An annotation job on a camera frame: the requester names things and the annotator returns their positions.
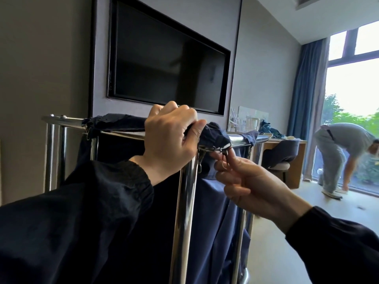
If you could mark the large glass window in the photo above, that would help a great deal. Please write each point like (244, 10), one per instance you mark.
(352, 85)

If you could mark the light wooden desk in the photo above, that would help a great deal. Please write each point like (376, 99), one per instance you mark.
(297, 165)

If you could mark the black metal chair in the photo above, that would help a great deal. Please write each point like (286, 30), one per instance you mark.
(281, 153)

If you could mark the person's left hand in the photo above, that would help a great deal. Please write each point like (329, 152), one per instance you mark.
(168, 141)

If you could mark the black wall television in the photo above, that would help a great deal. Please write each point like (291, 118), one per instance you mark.
(165, 56)

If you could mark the person's left forearm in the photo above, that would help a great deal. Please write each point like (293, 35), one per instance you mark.
(71, 224)

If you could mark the person's right forearm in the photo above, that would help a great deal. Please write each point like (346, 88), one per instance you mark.
(337, 248)

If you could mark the blue crumpled garment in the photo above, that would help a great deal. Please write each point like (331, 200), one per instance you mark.
(269, 129)

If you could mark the blue grey curtain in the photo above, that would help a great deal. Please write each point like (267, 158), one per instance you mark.
(308, 91)

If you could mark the navy blue fabric laundry bag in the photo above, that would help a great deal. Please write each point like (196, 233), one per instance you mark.
(213, 221)

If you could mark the chrome metal cart frame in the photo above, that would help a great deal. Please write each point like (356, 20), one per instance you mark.
(185, 221)

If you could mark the clear acrylic organizer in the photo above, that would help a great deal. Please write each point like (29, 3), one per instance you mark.
(247, 121)

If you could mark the person's right hand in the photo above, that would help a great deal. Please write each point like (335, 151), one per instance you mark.
(254, 186)

